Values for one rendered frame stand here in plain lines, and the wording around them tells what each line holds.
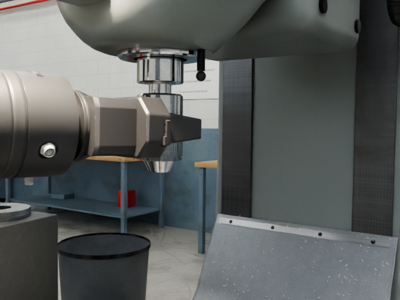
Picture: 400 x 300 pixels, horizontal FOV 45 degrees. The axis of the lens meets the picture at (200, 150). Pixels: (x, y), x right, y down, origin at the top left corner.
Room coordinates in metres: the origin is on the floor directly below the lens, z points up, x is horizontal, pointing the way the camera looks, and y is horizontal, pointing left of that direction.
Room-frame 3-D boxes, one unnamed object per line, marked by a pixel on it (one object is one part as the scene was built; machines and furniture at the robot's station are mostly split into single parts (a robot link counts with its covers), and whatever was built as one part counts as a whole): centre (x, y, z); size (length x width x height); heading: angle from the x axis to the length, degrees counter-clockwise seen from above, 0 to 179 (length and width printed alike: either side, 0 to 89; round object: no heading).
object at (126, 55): (0.49, 0.04, 1.31); 0.09 x 0.09 x 0.01
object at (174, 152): (0.49, 0.04, 1.23); 0.05 x 0.05 x 0.06
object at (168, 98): (0.49, 0.04, 1.26); 0.05 x 0.05 x 0.01
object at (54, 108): (0.43, 0.11, 1.23); 0.13 x 0.12 x 0.10; 40
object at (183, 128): (0.47, 0.02, 1.23); 0.06 x 0.02 x 0.03; 130
